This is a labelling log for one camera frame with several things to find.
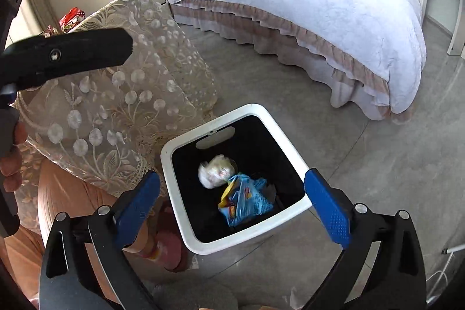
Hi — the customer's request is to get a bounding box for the blue yellow snack wrapper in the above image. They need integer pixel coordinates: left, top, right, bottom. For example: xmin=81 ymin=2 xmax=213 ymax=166
xmin=217 ymin=174 xmax=274 ymax=227

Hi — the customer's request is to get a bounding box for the white wire rack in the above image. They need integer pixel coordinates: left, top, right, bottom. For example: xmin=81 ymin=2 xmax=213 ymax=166
xmin=426 ymin=244 xmax=464 ymax=305

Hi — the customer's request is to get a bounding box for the white square trash bin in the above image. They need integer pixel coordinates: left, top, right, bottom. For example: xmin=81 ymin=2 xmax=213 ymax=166
xmin=160 ymin=104 xmax=312 ymax=255

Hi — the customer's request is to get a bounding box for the person's left hand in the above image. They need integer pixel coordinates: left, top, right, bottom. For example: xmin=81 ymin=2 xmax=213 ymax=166
xmin=1 ymin=122 xmax=28 ymax=193

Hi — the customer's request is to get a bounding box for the pink slipper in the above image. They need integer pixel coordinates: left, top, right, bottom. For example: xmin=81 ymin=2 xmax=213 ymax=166
xmin=137 ymin=201 xmax=188 ymax=273

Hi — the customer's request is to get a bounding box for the embroidered beige tablecloth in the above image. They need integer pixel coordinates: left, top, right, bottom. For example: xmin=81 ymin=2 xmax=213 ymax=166
xmin=15 ymin=0 xmax=218 ymax=232

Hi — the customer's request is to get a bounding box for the white paper ball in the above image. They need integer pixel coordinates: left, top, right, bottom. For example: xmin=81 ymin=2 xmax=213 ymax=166
xmin=198 ymin=155 xmax=236 ymax=189

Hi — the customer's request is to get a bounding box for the black bin liner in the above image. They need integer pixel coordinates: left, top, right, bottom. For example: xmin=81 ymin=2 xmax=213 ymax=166
xmin=172 ymin=116 xmax=305 ymax=244

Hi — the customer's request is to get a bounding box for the white door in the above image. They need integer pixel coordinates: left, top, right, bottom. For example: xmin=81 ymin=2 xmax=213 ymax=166
xmin=447 ymin=0 xmax=465 ymax=58

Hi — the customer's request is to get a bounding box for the red instant noodle bag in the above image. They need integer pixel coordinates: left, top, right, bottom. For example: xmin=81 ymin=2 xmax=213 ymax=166
xmin=59 ymin=7 xmax=86 ymax=33

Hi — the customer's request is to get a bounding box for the round wooden table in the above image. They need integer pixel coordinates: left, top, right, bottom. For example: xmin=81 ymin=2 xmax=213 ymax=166
xmin=0 ymin=158 xmax=154 ymax=307

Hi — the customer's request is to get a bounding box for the bed with lavender quilt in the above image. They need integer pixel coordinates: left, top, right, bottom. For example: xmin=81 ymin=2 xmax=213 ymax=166
xmin=169 ymin=0 xmax=426 ymax=123

